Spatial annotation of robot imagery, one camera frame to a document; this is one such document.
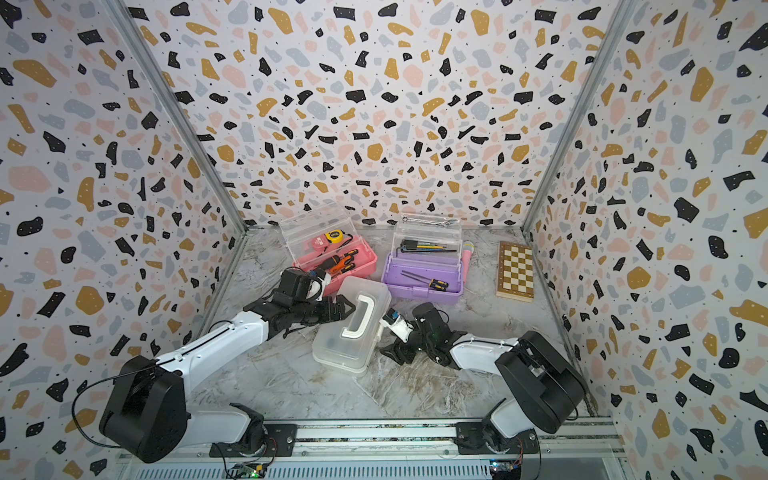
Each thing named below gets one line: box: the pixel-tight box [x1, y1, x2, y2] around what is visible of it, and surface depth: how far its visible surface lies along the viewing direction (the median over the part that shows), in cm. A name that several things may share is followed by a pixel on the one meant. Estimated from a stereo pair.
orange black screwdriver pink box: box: [329, 249, 359, 275], surface depth 111 cm
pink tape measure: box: [312, 234, 328, 252], surface depth 108 cm
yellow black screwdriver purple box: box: [400, 270, 449, 292], surface depth 105 cm
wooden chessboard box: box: [496, 241, 535, 303], surface depth 107 cm
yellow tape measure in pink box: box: [325, 229, 345, 244], surface depth 108 cm
